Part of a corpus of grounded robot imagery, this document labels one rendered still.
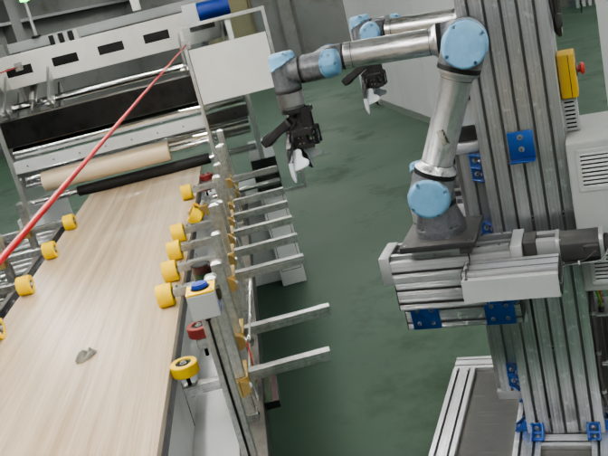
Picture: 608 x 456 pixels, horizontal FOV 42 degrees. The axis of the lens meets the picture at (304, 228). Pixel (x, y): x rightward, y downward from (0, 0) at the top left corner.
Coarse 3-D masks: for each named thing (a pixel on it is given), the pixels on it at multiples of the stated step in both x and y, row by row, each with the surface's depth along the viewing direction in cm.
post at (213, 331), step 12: (204, 324) 187; (216, 324) 187; (216, 336) 188; (216, 348) 188; (216, 360) 190; (228, 360) 190; (228, 372) 191; (228, 384) 191; (228, 396) 193; (240, 396) 195; (228, 408) 194; (240, 408) 194; (240, 420) 195; (240, 432) 196; (240, 444) 197; (252, 444) 197
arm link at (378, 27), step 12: (432, 12) 262; (444, 12) 260; (372, 24) 269; (384, 24) 269; (396, 24) 267; (408, 24) 265; (420, 24) 263; (432, 24) 261; (360, 36) 272; (372, 36) 270
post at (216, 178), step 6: (216, 180) 331; (216, 186) 332; (222, 186) 332; (216, 192) 332; (222, 192) 333; (222, 198) 333; (228, 204) 337; (228, 210) 335; (228, 216) 336; (234, 228) 339; (240, 258) 342
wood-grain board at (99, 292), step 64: (128, 192) 468; (64, 256) 365; (128, 256) 340; (64, 320) 282; (128, 320) 267; (0, 384) 242; (64, 384) 230; (128, 384) 220; (0, 448) 202; (64, 448) 194; (128, 448) 187
